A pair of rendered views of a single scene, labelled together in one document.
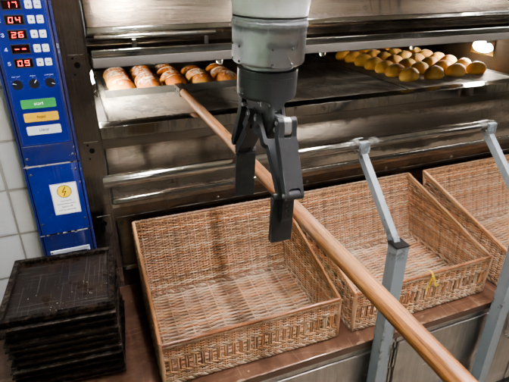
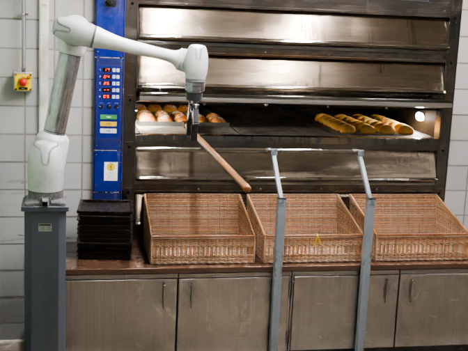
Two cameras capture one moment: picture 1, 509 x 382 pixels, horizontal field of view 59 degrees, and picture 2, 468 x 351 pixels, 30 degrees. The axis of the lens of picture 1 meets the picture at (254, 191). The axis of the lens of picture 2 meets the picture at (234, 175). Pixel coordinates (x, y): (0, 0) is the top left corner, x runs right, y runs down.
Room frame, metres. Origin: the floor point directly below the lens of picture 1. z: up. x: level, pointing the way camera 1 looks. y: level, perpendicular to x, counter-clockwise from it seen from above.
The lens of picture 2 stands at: (-3.31, -0.86, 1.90)
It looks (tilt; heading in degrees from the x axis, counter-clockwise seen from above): 11 degrees down; 9
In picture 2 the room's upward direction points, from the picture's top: 3 degrees clockwise
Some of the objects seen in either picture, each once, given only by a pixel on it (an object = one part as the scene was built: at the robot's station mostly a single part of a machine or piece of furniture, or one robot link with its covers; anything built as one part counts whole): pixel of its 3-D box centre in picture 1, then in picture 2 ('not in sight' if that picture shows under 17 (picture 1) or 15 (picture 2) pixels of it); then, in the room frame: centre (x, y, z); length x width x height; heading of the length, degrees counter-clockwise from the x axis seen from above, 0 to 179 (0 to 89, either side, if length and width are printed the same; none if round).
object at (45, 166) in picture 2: not in sight; (46, 164); (0.34, 0.60, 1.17); 0.18 x 0.16 x 0.22; 18
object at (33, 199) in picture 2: not in sight; (45, 196); (0.31, 0.59, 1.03); 0.22 x 0.18 x 0.06; 20
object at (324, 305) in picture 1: (231, 277); (197, 227); (1.18, 0.08, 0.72); 0.56 x 0.49 x 0.28; 110
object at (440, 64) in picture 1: (406, 60); (363, 122); (2.26, -0.75, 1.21); 0.61 x 0.48 x 0.06; 21
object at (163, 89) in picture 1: (169, 78); (180, 120); (1.92, 0.36, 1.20); 0.55 x 0.36 x 0.03; 111
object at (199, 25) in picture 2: not in sight; (298, 27); (1.64, -0.36, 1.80); 1.79 x 0.11 x 0.19; 111
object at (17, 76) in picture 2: not in sight; (23, 81); (1.06, 1.02, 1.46); 0.10 x 0.07 x 0.10; 111
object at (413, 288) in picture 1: (383, 241); (302, 226); (1.40, -0.48, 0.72); 0.56 x 0.49 x 0.28; 112
